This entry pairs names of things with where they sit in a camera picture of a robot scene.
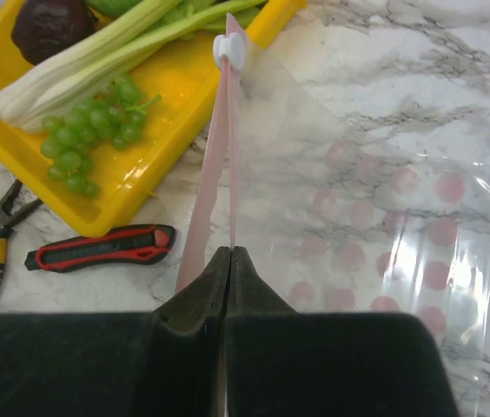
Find red black utility knife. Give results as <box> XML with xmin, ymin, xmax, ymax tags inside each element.
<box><xmin>24</xmin><ymin>223</ymin><xmax>176</xmax><ymax>274</ymax></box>

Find toy celery bunch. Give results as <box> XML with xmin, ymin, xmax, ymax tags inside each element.
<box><xmin>0</xmin><ymin>1</ymin><xmax>261</xmax><ymax>133</ymax></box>

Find clear zip top bag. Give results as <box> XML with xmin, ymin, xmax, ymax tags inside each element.
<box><xmin>176</xmin><ymin>15</ymin><xmax>490</xmax><ymax>416</ymax></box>

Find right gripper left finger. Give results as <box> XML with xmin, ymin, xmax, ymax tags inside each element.
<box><xmin>0</xmin><ymin>247</ymin><xmax>231</xmax><ymax>416</ymax></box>

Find green toy cabbage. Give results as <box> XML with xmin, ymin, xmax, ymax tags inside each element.
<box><xmin>85</xmin><ymin>0</ymin><xmax>140</xmax><ymax>19</ymax></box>

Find yellow handled pliers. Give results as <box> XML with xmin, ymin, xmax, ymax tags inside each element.
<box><xmin>0</xmin><ymin>179</ymin><xmax>43</xmax><ymax>283</ymax></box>

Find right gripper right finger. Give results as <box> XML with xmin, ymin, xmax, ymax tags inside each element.
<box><xmin>225</xmin><ymin>247</ymin><xmax>459</xmax><ymax>416</ymax></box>

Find yellow plastic tray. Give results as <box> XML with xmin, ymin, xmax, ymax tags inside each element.
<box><xmin>0</xmin><ymin>1</ymin><xmax>299</xmax><ymax>236</ymax></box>

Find dark red toy beet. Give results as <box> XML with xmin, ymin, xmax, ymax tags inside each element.
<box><xmin>10</xmin><ymin>0</ymin><xmax>98</xmax><ymax>65</ymax></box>

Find green toy grapes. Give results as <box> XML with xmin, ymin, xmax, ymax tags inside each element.
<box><xmin>40</xmin><ymin>74</ymin><xmax>162</xmax><ymax>199</ymax></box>

